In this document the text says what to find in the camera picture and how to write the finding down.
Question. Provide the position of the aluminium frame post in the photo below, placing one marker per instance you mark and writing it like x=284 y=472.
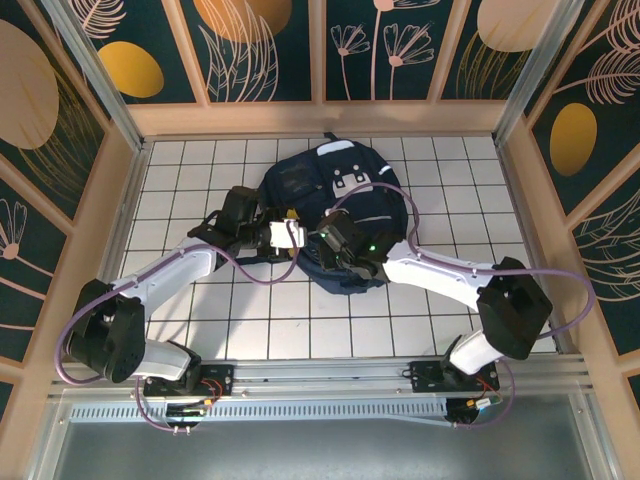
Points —
x=100 y=85
x=535 y=65

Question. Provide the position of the aluminium side rail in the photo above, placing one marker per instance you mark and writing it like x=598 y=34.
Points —
x=132 y=200
x=520 y=210

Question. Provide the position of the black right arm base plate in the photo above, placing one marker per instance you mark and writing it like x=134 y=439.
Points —
x=425 y=375

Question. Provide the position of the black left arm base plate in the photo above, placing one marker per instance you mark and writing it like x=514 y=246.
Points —
x=220 y=380

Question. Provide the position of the aluminium mounting rail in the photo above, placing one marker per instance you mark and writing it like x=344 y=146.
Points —
x=320 y=380

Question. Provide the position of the navy blue backpack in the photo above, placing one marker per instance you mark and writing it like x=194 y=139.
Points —
x=370 y=200

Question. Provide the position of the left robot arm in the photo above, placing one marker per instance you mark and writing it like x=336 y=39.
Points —
x=165 y=270

